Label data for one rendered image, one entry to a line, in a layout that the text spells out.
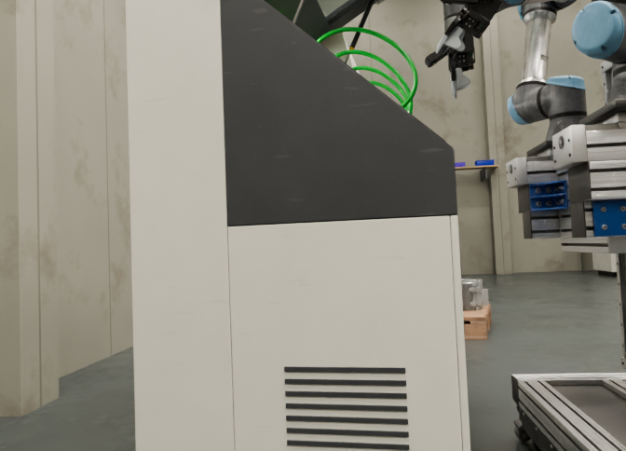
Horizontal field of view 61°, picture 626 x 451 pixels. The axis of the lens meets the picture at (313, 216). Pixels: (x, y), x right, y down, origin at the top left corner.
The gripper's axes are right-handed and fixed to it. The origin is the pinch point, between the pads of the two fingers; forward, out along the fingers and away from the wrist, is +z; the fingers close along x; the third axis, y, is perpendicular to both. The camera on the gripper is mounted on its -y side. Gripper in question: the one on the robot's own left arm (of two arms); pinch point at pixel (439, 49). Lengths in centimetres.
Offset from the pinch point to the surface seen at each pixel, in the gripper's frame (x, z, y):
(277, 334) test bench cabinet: -57, 75, 20
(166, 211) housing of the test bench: -55, 70, -24
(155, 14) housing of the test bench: -44, 33, -61
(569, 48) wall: 1074, -107, -2
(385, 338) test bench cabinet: -51, 58, 41
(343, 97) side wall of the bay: -39.5, 20.7, -4.8
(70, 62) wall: 100, 140, -215
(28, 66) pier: 26, 117, -169
